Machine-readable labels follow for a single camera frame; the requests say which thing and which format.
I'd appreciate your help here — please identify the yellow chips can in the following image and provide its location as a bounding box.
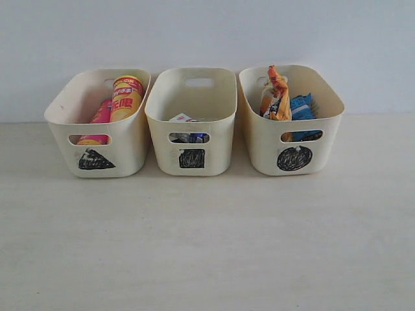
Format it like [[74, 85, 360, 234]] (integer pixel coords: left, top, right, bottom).
[[110, 75, 144, 122]]

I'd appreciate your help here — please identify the purple drink carton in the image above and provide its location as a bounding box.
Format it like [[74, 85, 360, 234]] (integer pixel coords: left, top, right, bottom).
[[169, 133, 209, 144]]

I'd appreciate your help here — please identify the pink Lays chips can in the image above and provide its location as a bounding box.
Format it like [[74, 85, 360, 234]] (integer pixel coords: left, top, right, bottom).
[[77, 99, 112, 145]]

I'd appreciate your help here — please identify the left cream plastic bin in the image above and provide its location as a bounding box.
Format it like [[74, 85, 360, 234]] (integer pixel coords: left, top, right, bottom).
[[44, 68, 152, 178]]

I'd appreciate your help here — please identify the orange noodle packet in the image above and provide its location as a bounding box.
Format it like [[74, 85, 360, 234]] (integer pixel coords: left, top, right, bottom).
[[260, 65, 292, 143]]

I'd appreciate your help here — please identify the blue noodle packet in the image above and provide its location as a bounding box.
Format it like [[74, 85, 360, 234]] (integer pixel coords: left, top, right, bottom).
[[290, 93, 322, 142]]

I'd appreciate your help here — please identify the middle cream plastic bin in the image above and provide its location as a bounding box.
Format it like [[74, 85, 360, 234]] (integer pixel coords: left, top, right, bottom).
[[145, 67, 237, 176]]

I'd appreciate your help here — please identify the white blue milk carton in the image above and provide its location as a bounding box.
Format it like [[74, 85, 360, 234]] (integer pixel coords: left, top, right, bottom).
[[169, 113, 198, 123]]

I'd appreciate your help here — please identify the right cream plastic bin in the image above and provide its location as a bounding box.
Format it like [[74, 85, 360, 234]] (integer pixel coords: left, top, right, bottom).
[[239, 65, 344, 176]]

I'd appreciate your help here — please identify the cream plastic bin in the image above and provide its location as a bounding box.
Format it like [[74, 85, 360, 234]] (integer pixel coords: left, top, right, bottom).
[[239, 65, 344, 176], [44, 68, 152, 178], [145, 67, 237, 176]]

